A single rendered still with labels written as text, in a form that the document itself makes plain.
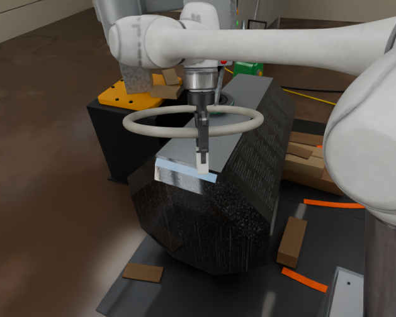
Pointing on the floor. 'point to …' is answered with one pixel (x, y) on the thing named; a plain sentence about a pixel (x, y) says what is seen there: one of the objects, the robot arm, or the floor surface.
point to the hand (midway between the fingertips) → (202, 161)
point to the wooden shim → (143, 272)
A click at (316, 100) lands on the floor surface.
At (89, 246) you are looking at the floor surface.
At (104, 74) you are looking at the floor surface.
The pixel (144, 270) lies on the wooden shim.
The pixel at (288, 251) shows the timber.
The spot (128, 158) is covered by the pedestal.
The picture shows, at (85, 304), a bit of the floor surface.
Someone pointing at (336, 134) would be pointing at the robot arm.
